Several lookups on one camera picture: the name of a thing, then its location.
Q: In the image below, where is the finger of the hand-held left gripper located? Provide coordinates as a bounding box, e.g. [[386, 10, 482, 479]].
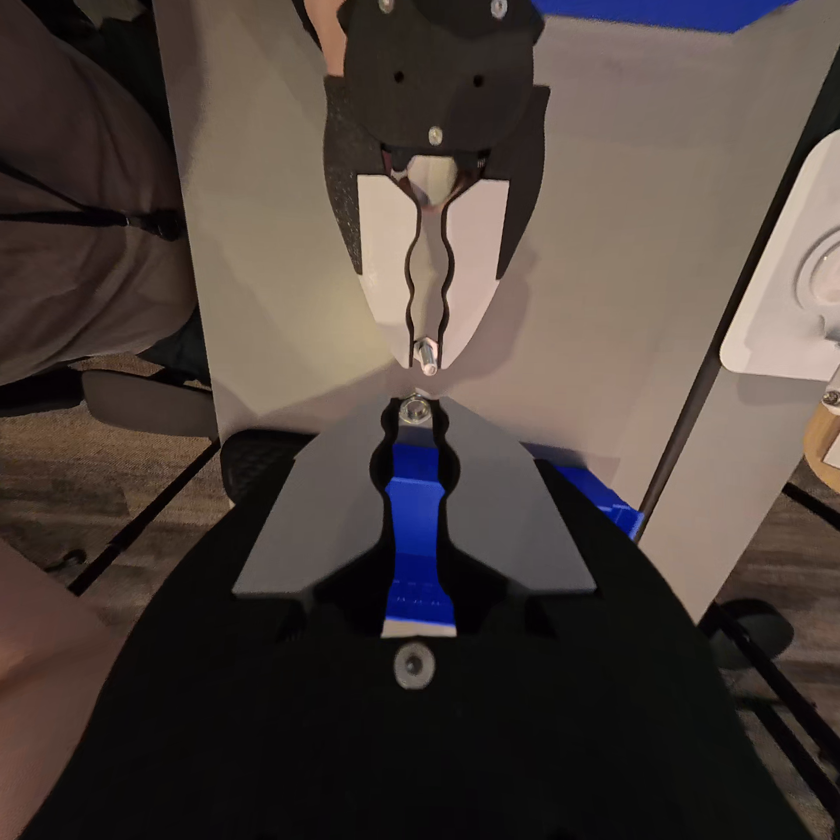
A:
[[356, 172, 422, 368], [433, 178, 513, 370]]

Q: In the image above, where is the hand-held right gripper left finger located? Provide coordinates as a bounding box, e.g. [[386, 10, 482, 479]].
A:
[[231, 395, 399, 602]]

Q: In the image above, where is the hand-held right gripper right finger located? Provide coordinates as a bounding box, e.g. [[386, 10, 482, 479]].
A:
[[433, 395, 598, 599]]

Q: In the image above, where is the blue plastic bin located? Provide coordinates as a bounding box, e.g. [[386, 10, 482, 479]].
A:
[[530, 0, 800, 35], [382, 443, 646, 639]]

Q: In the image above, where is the person's right forearm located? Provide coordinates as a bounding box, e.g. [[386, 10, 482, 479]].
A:
[[0, 538, 129, 840]]

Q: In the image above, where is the person's left hand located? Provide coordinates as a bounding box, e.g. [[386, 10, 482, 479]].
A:
[[305, 0, 347, 77]]

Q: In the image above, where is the black pole stand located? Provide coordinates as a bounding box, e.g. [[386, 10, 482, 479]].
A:
[[699, 598, 840, 811]]

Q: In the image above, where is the white board stand base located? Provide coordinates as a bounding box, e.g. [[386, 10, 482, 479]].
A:
[[720, 128, 840, 383]]

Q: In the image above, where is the black lanyard strap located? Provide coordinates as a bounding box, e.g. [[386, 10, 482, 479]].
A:
[[0, 161, 186, 242]]

